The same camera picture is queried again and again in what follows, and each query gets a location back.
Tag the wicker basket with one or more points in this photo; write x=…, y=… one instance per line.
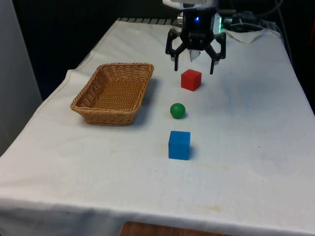
x=113, y=94

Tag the blue cube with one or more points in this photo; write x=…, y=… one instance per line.
x=179, y=145

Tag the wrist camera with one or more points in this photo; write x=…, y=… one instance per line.
x=189, y=3

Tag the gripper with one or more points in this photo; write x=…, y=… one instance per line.
x=198, y=34

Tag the green ball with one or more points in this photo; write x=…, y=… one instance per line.
x=177, y=110

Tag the red cube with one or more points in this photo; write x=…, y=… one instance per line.
x=190, y=79

